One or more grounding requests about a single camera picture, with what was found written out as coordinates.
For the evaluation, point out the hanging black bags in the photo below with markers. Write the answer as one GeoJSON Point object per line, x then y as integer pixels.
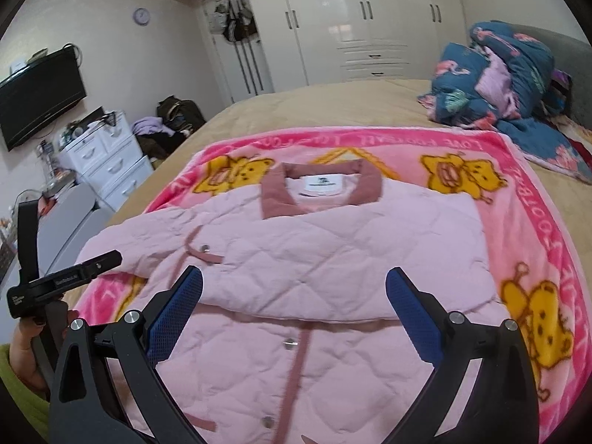
{"type": "Point", "coordinates": [234, 20]}

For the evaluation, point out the blue flamingo quilt pile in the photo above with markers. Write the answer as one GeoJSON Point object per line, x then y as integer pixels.
{"type": "Point", "coordinates": [507, 81]}

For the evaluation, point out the black wall television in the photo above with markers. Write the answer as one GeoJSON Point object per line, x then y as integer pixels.
{"type": "Point", "coordinates": [38, 94]}

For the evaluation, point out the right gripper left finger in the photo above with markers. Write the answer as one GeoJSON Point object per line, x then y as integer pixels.
{"type": "Point", "coordinates": [85, 406]}

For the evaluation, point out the white wardrobe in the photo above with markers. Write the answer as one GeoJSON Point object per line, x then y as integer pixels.
{"type": "Point", "coordinates": [307, 42]}

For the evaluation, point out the grey chair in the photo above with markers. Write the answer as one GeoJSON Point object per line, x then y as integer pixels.
{"type": "Point", "coordinates": [49, 243]}

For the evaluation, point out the pink quilted jacket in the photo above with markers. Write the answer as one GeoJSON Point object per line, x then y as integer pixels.
{"type": "Point", "coordinates": [294, 339]}

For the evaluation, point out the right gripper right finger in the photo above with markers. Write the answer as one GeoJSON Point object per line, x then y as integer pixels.
{"type": "Point", "coordinates": [503, 405]}

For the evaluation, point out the purple wall clock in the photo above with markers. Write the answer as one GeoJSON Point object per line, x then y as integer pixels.
{"type": "Point", "coordinates": [141, 16]}

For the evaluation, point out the white door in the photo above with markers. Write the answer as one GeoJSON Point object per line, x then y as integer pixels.
{"type": "Point", "coordinates": [241, 69]}

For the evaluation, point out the white drawer chest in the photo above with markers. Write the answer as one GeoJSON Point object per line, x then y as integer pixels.
{"type": "Point", "coordinates": [108, 158]}

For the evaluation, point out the left hand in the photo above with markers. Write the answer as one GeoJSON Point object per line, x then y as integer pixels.
{"type": "Point", "coordinates": [21, 357]}

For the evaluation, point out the grey quilted headboard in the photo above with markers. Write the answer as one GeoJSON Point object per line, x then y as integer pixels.
{"type": "Point", "coordinates": [574, 57]}

